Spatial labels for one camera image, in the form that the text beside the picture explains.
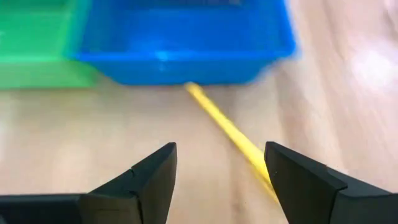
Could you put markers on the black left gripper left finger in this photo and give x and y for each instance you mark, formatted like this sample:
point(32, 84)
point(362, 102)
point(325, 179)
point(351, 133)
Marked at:
point(93, 208)

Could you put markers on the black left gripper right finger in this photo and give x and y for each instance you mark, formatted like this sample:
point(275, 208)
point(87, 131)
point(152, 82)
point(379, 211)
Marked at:
point(326, 205)

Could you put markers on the blue slotted plastic basket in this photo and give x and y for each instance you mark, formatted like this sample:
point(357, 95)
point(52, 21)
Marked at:
point(186, 37)

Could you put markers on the green slotted plastic basket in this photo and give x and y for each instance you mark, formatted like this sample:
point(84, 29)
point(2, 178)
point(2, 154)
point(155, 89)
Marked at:
point(34, 40)

